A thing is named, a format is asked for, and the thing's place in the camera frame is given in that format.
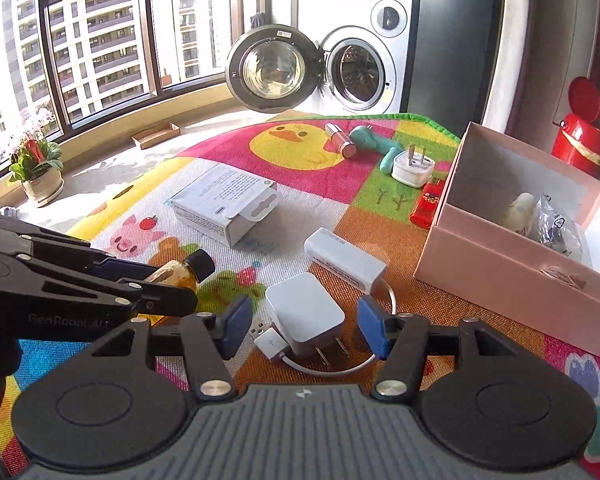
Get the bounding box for white plug adapter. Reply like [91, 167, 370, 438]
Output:
[391, 144, 436, 188]

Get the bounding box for black window frame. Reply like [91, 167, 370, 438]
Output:
[0, 0, 246, 181]

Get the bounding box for red trash bin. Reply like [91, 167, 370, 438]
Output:
[551, 76, 600, 178]

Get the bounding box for white washing machine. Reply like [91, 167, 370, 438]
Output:
[225, 0, 413, 116]

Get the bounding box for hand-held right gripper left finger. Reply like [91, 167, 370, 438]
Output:
[91, 294, 255, 402]

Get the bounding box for small amber bottle black cap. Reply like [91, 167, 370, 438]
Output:
[142, 249, 216, 296]

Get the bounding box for red lighter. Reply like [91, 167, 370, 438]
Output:
[410, 180, 447, 231]

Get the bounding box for pink lipstick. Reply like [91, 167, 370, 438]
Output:
[324, 122, 358, 158]

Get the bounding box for pink cardboard box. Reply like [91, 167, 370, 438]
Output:
[414, 121, 600, 358]

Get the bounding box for flat cardboard tray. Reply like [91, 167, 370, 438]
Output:
[131, 122, 181, 150]

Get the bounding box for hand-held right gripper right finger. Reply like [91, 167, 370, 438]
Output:
[357, 296, 512, 402]

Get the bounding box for white square charger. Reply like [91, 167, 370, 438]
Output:
[265, 272, 351, 363]

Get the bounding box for white product box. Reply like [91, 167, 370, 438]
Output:
[170, 164, 281, 247]

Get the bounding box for teal plastic massager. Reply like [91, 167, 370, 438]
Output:
[350, 125, 406, 175]

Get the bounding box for clear plastic bag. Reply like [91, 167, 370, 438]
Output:
[532, 194, 583, 258]

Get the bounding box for small white bottle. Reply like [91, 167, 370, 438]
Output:
[502, 192, 536, 236]

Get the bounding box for colourful cartoon play mat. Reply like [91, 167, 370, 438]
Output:
[0, 110, 600, 476]

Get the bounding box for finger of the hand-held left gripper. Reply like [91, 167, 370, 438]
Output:
[0, 248, 199, 318]
[0, 214, 155, 282]

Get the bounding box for white adapter with cable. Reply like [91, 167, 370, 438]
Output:
[252, 227, 398, 375]

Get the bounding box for potted flower plant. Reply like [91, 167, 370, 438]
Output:
[0, 107, 66, 208]

